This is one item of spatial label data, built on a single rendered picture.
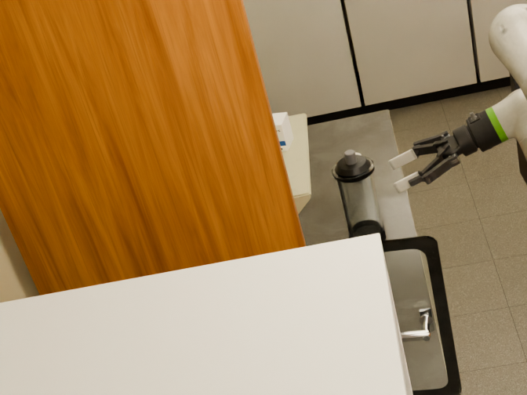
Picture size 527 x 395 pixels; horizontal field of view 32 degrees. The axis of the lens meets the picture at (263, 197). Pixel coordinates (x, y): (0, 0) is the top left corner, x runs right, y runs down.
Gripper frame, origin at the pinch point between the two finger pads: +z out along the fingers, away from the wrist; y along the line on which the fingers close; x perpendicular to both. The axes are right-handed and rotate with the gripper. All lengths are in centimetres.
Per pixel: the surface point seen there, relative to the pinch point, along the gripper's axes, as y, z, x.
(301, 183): 61, 7, -43
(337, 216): -13.0, 23.4, 11.1
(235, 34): 73, -1, -78
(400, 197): -16.7, 6.0, 16.7
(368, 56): -246, 20, 72
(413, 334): 72, 2, -10
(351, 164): 1.5, 9.1, -9.5
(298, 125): 38, 6, -43
